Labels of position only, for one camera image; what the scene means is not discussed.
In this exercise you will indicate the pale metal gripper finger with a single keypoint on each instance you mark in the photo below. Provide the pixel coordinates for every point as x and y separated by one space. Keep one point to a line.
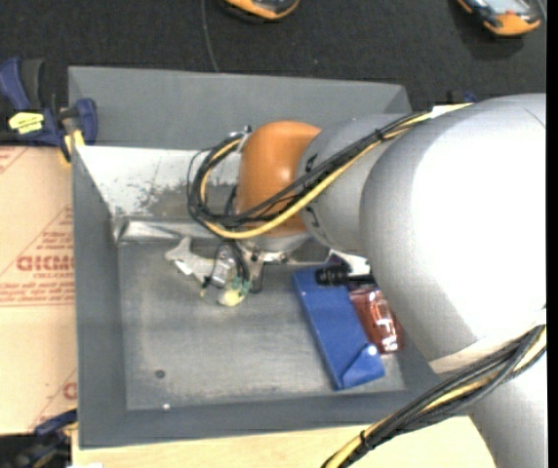
193 268
181 249

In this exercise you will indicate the pale yellow small lump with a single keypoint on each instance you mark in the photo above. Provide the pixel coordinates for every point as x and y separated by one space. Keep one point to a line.
229 299

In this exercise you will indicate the grey metal bin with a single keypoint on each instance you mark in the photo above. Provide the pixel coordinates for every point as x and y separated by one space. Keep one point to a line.
220 339

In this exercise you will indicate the blue flat box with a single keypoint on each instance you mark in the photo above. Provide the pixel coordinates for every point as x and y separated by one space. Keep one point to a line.
340 329

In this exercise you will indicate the red clear plastic packet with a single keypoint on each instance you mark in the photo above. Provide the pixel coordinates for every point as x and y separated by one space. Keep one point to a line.
381 322

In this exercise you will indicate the brown cardboard board, red print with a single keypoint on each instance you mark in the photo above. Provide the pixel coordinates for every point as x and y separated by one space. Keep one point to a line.
25 271

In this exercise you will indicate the black cylinder on white bracket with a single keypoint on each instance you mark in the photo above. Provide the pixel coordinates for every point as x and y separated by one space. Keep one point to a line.
335 276

